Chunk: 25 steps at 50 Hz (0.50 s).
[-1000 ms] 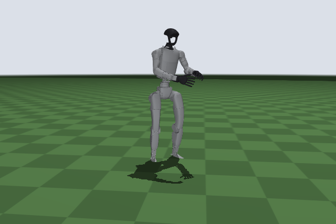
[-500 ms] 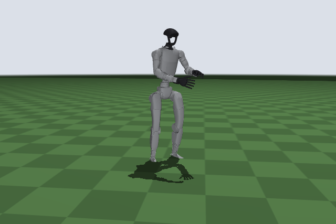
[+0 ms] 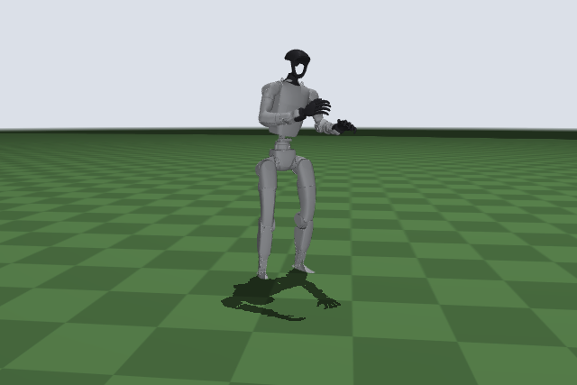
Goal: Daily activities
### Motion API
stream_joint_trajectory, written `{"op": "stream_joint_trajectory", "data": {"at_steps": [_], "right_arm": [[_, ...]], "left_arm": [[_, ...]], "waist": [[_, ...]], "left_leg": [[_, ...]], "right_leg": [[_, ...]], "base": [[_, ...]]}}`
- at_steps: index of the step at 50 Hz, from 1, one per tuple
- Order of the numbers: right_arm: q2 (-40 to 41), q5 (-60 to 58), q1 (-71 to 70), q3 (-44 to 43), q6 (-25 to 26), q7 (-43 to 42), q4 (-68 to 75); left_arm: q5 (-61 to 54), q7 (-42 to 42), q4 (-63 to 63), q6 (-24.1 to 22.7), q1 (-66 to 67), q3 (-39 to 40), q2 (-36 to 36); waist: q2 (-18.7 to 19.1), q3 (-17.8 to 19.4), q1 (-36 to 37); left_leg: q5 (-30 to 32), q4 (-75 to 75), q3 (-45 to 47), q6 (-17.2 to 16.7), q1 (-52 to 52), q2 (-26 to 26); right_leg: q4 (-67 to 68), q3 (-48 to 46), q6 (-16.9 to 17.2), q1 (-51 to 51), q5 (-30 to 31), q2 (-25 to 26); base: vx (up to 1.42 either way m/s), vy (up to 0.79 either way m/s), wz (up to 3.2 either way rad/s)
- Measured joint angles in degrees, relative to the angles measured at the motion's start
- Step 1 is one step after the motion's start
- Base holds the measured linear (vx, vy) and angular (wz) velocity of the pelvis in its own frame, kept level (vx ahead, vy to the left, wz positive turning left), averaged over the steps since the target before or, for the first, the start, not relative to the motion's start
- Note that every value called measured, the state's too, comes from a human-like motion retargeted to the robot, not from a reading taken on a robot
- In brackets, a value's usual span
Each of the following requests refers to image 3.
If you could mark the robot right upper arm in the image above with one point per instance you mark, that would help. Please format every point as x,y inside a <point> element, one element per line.
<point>269,92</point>

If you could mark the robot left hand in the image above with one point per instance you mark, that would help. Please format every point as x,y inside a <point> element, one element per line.
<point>343,125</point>

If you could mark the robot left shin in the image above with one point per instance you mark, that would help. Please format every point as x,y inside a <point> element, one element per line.
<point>302,238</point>

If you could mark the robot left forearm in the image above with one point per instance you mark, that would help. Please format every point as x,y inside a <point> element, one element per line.
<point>327,128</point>

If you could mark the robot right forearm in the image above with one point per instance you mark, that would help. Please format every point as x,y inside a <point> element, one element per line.
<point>276,119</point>

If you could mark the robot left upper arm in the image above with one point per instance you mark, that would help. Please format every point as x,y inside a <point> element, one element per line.
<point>319,120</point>

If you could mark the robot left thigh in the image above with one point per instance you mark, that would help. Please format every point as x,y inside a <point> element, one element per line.
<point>306,191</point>

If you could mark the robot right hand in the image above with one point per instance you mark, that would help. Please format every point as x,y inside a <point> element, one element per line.
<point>313,108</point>

